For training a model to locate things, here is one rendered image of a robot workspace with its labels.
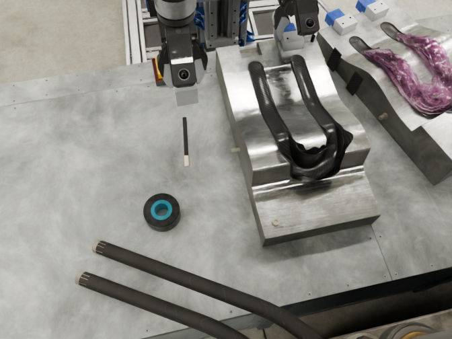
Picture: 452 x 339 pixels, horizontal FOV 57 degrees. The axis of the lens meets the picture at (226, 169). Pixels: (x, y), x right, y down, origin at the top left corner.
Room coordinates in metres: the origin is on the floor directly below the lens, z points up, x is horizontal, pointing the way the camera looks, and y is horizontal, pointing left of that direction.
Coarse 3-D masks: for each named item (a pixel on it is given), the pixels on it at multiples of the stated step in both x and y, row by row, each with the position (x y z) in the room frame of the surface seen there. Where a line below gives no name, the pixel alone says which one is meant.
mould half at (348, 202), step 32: (224, 64) 0.69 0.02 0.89; (288, 64) 0.70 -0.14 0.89; (320, 64) 0.71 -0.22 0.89; (224, 96) 0.64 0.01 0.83; (288, 96) 0.61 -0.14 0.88; (320, 96) 0.61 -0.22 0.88; (256, 128) 0.50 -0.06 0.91; (288, 128) 0.49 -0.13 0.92; (320, 128) 0.49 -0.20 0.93; (352, 128) 0.49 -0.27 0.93; (256, 160) 0.40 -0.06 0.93; (352, 160) 0.44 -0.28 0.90; (256, 192) 0.36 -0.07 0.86; (288, 192) 0.37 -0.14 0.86; (320, 192) 0.37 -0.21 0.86; (352, 192) 0.37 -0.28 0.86; (256, 224) 0.31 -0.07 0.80; (288, 224) 0.29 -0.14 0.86; (320, 224) 0.30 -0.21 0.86; (352, 224) 0.31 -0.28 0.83
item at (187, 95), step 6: (174, 90) 0.57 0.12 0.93; (180, 90) 0.56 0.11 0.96; (186, 90) 0.56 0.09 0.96; (192, 90) 0.56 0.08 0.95; (180, 96) 0.55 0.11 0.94; (186, 96) 0.56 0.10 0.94; (192, 96) 0.56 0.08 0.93; (180, 102) 0.55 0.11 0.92; (186, 102) 0.56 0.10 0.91; (192, 102) 0.56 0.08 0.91
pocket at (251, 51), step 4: (256, 44) 0.77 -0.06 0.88; (240, 48) 0.76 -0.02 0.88; (244, 48) 0.76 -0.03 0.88; (248, 48) 0.76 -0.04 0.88; (252, 48) 0.76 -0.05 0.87; (256, 48) 0.76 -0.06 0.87; (240, 52) 0.75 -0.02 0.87; (244, 52) 0.75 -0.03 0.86; (248, 52) 0.76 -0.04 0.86; (252, 52) 0.76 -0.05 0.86; (256, 52) 0.76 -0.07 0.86; (260, 52) 0.74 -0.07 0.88; (244, 56) 0.74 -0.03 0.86; (248, 56) 0.74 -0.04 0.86
